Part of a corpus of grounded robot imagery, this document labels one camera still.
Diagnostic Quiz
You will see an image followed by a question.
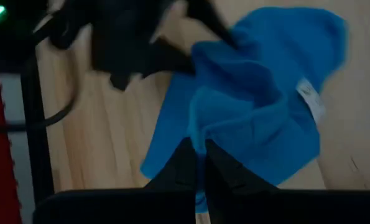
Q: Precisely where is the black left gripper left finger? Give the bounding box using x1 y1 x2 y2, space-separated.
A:
143 136 200 224

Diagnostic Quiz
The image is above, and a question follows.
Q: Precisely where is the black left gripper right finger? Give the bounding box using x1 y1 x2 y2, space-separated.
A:
204 138 280 224

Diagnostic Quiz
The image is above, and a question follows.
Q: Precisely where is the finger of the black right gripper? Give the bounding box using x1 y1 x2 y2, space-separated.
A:
186 0 239 50
141 36 195 79

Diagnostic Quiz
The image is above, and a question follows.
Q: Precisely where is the bright blue garment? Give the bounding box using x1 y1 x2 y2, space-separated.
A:
139 6 349 214

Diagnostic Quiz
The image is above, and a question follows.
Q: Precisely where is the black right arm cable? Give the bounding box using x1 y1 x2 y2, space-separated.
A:
0 52 81 134

